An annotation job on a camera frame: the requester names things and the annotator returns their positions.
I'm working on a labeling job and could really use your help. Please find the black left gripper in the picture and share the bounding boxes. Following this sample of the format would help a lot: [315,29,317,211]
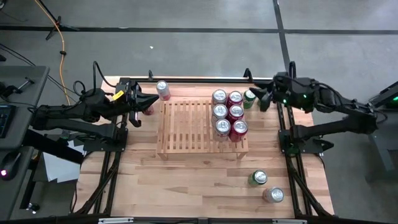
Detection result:
[124,80,160,128]

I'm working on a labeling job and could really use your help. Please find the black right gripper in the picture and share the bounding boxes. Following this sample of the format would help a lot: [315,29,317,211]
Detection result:
[249,74,301,112]

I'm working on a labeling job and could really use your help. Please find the green Sprite can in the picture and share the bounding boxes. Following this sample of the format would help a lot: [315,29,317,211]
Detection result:
[243,89,257,110]
[248,169,269,187]

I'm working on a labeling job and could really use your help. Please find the silver diet soda can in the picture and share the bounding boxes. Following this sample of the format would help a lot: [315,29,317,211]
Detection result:
[211,89,228,108]
[262,186,285,204]
[211,103,229,124]
[213,118,233,142]

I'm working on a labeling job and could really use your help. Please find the wooden slatted shelf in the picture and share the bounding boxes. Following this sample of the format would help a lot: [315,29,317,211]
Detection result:
[157,96,249,161]

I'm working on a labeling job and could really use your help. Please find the white and pink soda can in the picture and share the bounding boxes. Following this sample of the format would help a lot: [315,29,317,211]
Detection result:
[155,80,172,102]

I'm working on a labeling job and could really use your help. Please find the black diagonal support bar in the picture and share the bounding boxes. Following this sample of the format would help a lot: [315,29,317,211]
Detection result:
[21,129,85,164]

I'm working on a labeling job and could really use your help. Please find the white paper sheets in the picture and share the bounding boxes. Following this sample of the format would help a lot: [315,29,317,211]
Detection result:
[42,139,86,184]

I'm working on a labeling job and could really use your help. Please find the black stand legs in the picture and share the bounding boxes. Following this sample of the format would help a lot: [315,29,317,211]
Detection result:
[37,0,80,40]

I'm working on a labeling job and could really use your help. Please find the grey side desk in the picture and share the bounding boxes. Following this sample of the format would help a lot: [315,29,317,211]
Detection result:
[0,65,50,152]

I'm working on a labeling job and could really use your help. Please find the grey metal cart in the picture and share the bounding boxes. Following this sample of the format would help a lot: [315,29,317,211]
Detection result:
[341,93,398,181]

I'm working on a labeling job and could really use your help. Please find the black computer green lights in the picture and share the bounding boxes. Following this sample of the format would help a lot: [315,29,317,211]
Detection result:
[379,81,398,109]

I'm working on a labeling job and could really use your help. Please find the black clamp tool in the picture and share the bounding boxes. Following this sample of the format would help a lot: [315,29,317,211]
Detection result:
[0,77,35,97]

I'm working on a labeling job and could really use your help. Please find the black keyboard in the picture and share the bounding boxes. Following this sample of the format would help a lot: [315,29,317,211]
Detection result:
[0,105,16,139]

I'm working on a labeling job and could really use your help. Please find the black computer mouse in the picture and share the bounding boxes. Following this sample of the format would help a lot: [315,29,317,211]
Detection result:
[0,151,22,181]

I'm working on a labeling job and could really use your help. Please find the small metal caster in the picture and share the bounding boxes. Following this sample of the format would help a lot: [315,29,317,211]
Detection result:
[26,202,41,214]

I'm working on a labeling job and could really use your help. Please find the grey mouse platform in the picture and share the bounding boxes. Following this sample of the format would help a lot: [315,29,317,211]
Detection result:
[0,146,35,220]

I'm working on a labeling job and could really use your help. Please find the black metal table frame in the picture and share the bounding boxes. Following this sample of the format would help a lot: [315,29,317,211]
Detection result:
[73,67,335,218]

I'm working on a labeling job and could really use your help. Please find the yellow extension cord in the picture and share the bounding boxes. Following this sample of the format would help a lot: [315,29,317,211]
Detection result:
[33,0,72,106]

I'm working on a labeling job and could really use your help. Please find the silver metal bracket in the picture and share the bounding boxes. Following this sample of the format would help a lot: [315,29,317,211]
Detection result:
[272,218,308,224]
[98,217,134,224]

